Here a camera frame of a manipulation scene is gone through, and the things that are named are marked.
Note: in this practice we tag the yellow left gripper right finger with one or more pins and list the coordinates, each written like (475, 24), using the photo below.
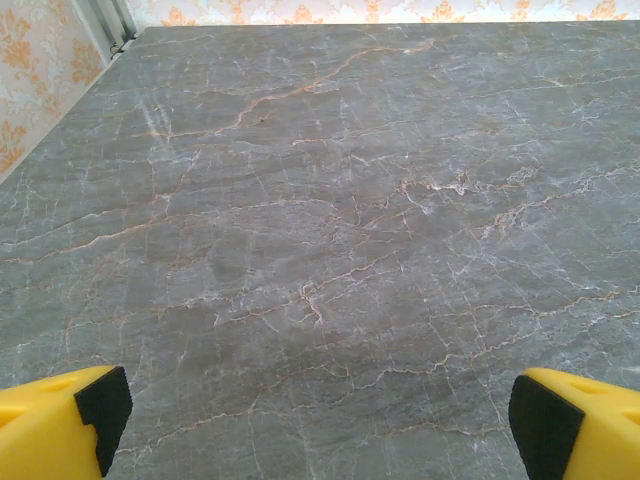
(610, 440)

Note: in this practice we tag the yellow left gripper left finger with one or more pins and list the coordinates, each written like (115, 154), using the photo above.
(40, 435)

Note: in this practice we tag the aluminium corner post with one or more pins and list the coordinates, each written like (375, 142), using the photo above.
(107, 25)

